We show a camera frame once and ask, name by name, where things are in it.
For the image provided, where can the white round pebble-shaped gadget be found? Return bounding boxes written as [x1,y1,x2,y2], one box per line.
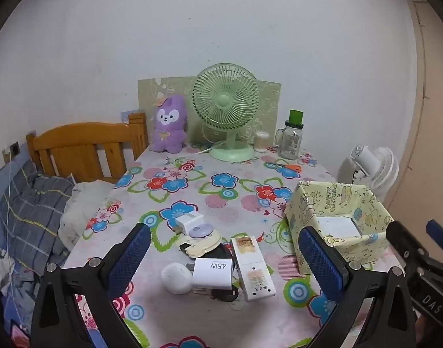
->
[161,262,194,295]

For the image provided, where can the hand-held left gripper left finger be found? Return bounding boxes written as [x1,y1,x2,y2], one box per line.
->
[30,222,152,348]

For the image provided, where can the green desk fan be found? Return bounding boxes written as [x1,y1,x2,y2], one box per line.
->
[192,63,261,162]

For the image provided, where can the black key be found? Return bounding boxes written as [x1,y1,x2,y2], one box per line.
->
[193,284,240,302]

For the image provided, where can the white standing fan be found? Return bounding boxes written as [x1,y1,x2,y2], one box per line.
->
[338,144,400,204]

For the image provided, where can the beige door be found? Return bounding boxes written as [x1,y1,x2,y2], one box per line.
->
[384,0,443,225]

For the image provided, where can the grey plaid bedding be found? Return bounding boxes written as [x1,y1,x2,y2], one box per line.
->
[0,159,75,265]

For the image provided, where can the cotton swab container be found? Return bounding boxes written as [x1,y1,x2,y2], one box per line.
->
[253,130,270,152]

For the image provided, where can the thin white hanging cable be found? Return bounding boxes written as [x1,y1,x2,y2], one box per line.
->
[4,150,19,298]

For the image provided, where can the white power strip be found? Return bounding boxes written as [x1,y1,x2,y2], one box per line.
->
[230,236,277,302]

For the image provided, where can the wall socket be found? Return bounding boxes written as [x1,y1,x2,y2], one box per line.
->
[2,141,21,162]

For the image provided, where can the wooden bed headboard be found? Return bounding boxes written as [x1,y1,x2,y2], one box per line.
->
[26,112,148,184]

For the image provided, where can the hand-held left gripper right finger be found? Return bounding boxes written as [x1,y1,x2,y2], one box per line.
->
[297,225,418,348]

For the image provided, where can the yellow cartoon print storage box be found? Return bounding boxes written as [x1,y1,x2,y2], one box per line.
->
[286,180,395,275]

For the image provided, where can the blue patterned bedsheet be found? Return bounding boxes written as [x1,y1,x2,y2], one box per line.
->
[0,239,37,348]

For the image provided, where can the green patterned backing board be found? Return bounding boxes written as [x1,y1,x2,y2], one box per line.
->
[137,76,282,146]

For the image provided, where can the purple plush toy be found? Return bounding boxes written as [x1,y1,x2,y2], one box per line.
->
[151,94,188,153]

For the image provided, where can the large white power adapter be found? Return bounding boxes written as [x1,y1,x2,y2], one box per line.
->
[193,259,232,291]

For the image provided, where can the orange handled scissors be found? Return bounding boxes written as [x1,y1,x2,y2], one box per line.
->
[267,161,302,173]

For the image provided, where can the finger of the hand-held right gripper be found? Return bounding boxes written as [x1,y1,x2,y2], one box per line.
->
[425,219,443,259]
[386,220,431,273]

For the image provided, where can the purple round gadget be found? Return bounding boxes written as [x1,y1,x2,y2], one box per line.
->
[190,224,214,239]

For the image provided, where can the white crumpled cloth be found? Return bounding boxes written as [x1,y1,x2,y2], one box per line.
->
[59,181,115,247]

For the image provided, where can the beige stand with black base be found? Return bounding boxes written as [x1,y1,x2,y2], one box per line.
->
[179,228,231,262]

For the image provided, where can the small white charger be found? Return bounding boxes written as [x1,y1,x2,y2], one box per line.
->
[174,214,205,235]

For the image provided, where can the glass jar with green lid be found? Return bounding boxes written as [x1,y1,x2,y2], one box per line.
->
[275,109,305,160]

